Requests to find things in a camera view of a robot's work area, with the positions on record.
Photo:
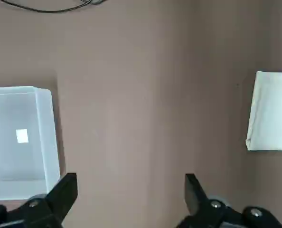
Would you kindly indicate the cream tablecloth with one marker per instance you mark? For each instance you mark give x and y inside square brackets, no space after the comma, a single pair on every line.
[271,114]

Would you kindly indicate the small white label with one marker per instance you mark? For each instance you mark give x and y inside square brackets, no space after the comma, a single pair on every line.
[22,135]

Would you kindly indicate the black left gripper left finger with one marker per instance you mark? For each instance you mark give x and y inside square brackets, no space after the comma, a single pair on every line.
[60,197]

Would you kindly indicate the translucent plastic bin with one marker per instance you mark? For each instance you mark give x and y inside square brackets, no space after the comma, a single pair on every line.
[46,133]

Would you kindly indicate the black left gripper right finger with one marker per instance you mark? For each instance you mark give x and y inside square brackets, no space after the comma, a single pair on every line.
[198,202]

